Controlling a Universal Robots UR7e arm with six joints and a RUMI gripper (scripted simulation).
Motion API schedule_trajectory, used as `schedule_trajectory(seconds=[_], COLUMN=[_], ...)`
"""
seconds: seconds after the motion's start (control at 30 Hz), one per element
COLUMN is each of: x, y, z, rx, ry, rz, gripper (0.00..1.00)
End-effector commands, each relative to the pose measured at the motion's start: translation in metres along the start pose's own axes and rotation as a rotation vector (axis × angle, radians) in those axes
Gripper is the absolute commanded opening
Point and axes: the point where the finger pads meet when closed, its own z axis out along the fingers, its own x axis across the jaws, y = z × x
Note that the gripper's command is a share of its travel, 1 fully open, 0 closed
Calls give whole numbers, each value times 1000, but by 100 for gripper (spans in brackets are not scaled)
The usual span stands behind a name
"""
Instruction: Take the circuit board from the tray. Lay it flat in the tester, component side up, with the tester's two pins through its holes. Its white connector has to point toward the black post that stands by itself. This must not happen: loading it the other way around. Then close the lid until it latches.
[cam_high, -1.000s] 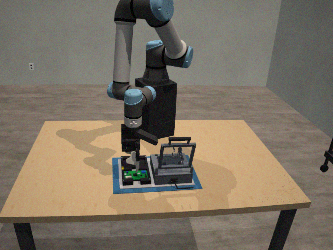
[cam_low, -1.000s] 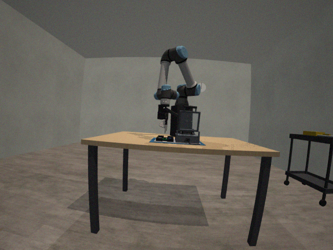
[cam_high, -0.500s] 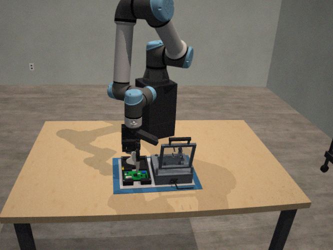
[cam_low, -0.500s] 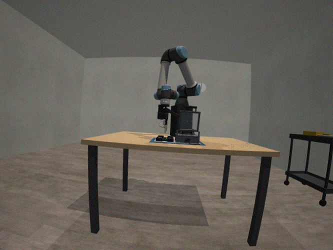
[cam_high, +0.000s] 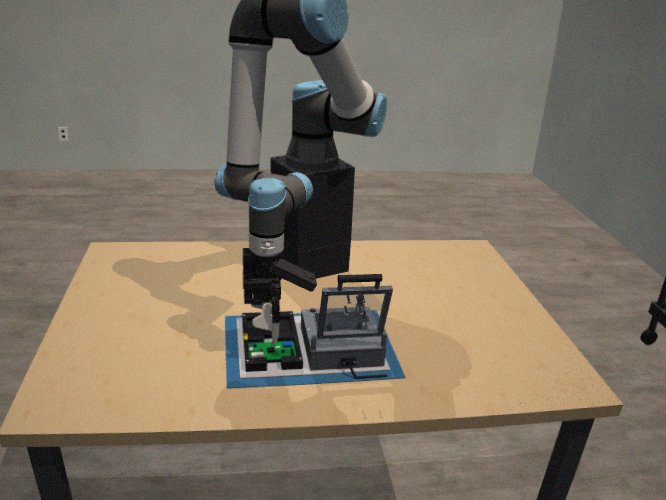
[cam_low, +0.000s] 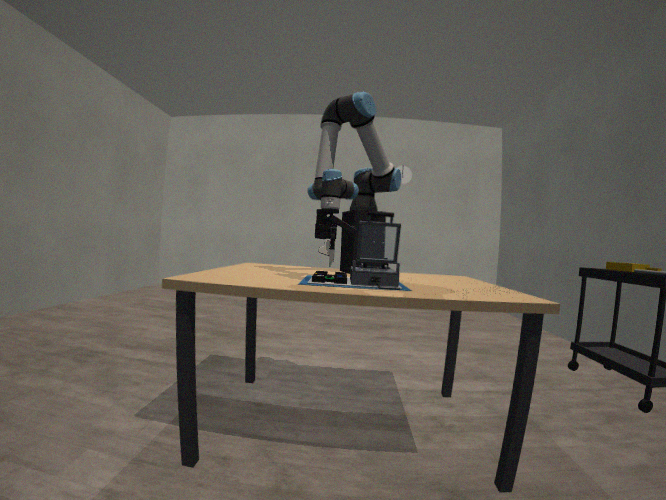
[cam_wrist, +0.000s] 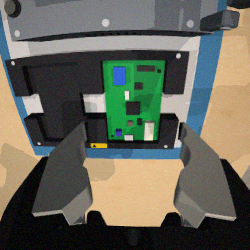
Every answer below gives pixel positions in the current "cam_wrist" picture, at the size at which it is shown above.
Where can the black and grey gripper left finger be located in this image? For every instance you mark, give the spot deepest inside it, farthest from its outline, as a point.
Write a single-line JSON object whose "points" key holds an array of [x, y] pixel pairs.
{"points": [[55, 194]]}

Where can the green circuit board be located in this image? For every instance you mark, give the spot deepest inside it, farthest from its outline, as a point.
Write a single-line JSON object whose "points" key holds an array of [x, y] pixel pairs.
{"points": [[133, 94]]}

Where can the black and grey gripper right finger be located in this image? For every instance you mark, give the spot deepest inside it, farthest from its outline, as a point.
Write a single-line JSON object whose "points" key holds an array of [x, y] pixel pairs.
{"points": [[209, 194]]}

